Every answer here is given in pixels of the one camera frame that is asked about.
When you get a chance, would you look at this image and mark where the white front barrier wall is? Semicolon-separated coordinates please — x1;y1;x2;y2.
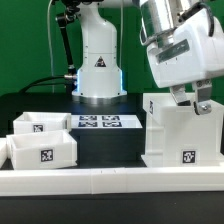
0;166;224;196

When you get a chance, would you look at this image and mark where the white rear drawer tray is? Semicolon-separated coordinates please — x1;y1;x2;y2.
13;112;71;134

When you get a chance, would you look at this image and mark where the white drawer cabinet box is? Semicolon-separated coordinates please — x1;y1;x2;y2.
142;93;224;167

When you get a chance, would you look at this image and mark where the white marker tag sheet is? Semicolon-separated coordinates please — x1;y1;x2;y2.
71;115;142;129

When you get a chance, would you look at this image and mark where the white front drawer tray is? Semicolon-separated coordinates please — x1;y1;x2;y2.
6;130;77;170

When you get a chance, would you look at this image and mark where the white barrier wall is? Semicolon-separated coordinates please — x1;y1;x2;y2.
0;166;224;196
0;138;7;168

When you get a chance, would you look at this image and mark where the black cable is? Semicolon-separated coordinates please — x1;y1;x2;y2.
18;74;78;94

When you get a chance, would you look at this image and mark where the white left barrier wall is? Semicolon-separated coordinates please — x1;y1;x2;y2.
0;138;7;168

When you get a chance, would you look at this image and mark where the white thin cable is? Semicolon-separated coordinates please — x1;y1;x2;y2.
46;0;56;94

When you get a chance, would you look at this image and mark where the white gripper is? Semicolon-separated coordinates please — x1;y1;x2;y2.
147;9;224;115

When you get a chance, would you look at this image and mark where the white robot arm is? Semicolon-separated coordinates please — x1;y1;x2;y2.
63;0;224;115

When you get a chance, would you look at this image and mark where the white drawer tray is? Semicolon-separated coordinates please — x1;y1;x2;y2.
13;112;71;134
6;130;77;170

